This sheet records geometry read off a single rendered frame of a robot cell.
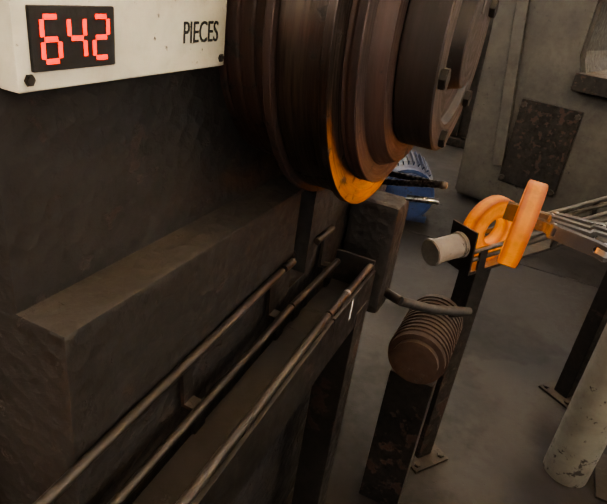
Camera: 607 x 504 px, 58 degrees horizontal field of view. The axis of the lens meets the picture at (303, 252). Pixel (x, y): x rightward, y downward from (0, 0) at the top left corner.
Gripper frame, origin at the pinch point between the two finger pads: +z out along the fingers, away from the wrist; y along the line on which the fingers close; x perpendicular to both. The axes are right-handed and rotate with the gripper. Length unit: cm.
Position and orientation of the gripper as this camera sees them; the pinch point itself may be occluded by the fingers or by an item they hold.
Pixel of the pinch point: (526, 215)
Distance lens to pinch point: 101.0
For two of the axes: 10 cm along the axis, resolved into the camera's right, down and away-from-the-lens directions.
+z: -8.8, -3.5, 3.2
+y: 4.4, -3.6, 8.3
